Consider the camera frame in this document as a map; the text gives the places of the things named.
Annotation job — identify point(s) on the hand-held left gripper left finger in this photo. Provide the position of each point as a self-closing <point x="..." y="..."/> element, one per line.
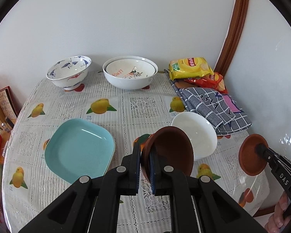
<point x="131" y="172"/>

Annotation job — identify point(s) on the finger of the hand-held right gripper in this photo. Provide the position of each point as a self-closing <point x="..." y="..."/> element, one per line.
<point x="278" y="170"/>

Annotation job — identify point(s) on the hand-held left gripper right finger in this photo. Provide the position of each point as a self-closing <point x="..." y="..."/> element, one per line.
<point x="158" y="178"/>

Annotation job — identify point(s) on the small brown bowl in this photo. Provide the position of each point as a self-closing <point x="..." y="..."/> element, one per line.
<point x="174" y="148"/>
<point x="248" y="155"/>

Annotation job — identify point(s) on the teal square plate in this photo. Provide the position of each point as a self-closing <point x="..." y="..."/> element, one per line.
<point x="80" y="148"/>

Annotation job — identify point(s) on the person's right hand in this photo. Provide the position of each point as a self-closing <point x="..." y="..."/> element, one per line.
<point x="277" y="219"/>

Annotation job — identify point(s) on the wooden baseboard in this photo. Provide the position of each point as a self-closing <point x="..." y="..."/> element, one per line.
<point x="264" y="211"/>

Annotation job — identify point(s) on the plain white bowl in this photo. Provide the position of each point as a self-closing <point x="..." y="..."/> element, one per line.
<point x="198" y="131"/>

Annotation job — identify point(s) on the fruit printed tablecloth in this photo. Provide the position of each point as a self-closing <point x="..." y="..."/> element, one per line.
<point x="140" y="102"/>

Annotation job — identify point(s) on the grey checked cloth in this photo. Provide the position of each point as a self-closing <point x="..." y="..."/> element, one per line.
<point x="208" y="106"/>

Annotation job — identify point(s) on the large white bowl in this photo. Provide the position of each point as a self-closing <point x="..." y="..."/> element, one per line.
<point x="126" y="82"/>

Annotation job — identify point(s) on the white bowl with orange print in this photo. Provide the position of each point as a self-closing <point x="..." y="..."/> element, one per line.
<point x="128" y="69"/>

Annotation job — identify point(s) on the red snack packet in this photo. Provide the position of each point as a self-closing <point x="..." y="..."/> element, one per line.
<point x="214" y="81"/>

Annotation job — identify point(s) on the yellow snack packet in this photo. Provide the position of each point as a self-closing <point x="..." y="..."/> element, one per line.
<point x="189" y="66"/>

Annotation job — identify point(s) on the blue patterned white bowl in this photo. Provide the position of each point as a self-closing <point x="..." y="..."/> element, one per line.
<point x="68" y="75"/>

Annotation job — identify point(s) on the wooden door frame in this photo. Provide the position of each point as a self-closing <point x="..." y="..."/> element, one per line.
<point x="235" y="29"/>

